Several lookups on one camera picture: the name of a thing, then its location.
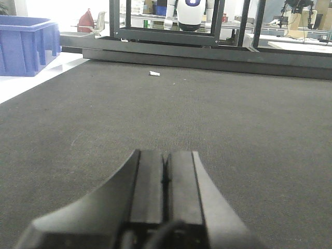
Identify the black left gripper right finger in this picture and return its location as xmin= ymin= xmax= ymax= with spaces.
xmin=167 ymin=151 xmax=260 ymax=248

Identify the white humanoid robot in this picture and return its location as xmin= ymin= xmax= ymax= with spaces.
xmin=163 ymin=0 xmax=215 ymax=32

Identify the red bag on chair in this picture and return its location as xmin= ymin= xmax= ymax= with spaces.
xmin=77 ymin=8 xmax=94 ymax=33

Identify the white lab table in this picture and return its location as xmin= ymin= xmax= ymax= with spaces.
xmin=258 ymin=35 xmax=331 ymax=54

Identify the black metal frame rack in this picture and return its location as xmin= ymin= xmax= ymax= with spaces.
xmin=60 ymin=1 xmax=331 ymax=80

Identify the white plastic chair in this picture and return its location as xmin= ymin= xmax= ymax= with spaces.
xmin=92 ymin=11 xmax=106 ymax=36

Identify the blue plastic crate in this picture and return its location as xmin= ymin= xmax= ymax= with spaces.
xmin=1 ymin=15 xmax=61 ymax=77

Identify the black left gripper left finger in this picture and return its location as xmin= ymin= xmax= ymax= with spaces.
xmin=15 ymin=149 xmax=163 ymax=248

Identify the dark grey fabric mat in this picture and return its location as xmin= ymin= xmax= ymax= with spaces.
xmin=1 ymin=61 xmax=331 ymax=248

